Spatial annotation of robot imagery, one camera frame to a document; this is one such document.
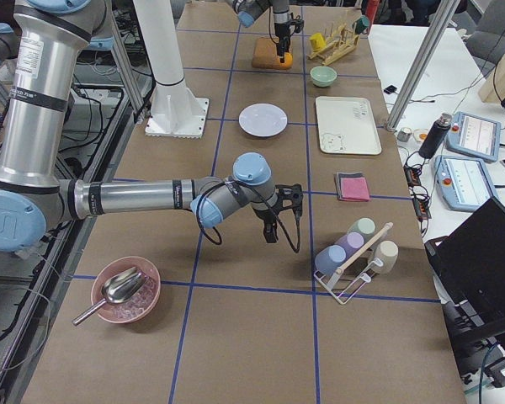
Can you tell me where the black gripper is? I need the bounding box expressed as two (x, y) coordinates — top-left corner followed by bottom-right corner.
(274, 11), (291, 63)
(253, 209), (279, 243)

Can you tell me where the orange fruit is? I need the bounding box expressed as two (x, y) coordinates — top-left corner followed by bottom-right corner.
(274, 52), (293, 70)

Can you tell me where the white round plate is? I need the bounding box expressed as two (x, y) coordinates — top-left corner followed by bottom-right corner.
(238, 104), (288, 137)

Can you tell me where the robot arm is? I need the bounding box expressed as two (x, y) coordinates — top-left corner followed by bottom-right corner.
(226, 0), (291, 63)
(0, 1), (283, 252)

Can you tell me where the cream bear serving tray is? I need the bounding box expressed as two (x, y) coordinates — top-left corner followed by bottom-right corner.
(315, 96), (382, 156)

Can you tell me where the wooden cutting board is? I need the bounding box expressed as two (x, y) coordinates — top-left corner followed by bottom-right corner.
(251, 37), (279, 70)

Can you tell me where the yellow mug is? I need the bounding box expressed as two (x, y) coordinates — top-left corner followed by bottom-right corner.
(309, 32), (326, 52)

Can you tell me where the light green bowl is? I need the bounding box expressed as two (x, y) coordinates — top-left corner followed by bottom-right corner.
(310, 66), (338, 88)

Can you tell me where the wooden dish rack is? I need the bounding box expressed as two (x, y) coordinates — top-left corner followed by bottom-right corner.
(307, 12), (360, 66)

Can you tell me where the blue tumbler cup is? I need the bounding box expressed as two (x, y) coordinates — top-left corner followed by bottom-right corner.
(315, 245), (347, 275)

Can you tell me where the dark green mug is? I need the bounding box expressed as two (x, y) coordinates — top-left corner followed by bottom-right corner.
(352, 15), (370, 35)

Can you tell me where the purple tumbler cup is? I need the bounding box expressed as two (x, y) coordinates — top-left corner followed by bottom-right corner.
(335, 231), (364, 257)

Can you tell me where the pink folded cloth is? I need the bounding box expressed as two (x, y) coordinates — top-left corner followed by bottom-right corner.
(339, 177), (369, 202)

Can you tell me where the green tumbler cup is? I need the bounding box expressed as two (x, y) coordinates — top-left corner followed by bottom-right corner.
(348, 217), (376, 241)

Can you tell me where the red cylinder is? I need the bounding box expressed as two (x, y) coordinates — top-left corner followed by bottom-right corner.
(365, 0), (380, 26)

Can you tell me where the small black device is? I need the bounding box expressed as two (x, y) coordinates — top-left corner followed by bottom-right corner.
(383, 85), (397, 94)

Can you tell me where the beige tumbler cup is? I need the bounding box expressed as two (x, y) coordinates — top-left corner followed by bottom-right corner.
(372, 240), (399, 274)

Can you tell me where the small metal tin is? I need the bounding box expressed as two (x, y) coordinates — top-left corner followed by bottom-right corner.
(396, 127), (413, 143)

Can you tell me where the black usb hub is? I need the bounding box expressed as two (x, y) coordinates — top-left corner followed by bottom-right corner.
(404, 165), (423, 188)

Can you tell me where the pink bowl with ice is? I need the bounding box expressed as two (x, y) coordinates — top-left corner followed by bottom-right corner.
(91, 256), (161, 324)

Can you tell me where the egg shaped coaster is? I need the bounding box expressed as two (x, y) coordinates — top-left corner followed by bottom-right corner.
(412, 129), (428, 143)

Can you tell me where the metal scoop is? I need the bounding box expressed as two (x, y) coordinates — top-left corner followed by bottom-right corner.
(72, 267), (147, 326)

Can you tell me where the black water bottle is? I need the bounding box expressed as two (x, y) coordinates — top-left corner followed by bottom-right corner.
(417, 113), (452, 160)

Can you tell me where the teach pendant near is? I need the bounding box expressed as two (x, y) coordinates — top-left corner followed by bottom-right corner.
(433, 155), (498, 212)

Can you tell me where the teach pendant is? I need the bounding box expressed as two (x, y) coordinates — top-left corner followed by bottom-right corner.
(446, 111), (501, 162)
(433, 155), (498, 212)

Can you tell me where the teach pendant far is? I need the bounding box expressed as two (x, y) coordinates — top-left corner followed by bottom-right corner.
(446, 111), (501, 162)

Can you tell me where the black laptop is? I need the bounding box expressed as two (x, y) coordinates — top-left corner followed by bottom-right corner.
(425, 197), (505, 348)

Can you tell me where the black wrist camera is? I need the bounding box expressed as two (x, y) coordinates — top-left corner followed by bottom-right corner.
(275, 183), (303, 221)
(288, 13), (305, 35)

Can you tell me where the white wire cup rack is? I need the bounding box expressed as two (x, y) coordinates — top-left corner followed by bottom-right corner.
(313, 222), (393, 305)

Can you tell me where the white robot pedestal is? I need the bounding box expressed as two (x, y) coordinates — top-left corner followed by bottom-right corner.
(134, 0), (210, 138)

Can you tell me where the aluminium frame post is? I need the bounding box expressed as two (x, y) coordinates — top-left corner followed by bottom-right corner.
(385, 0), (460, 132)

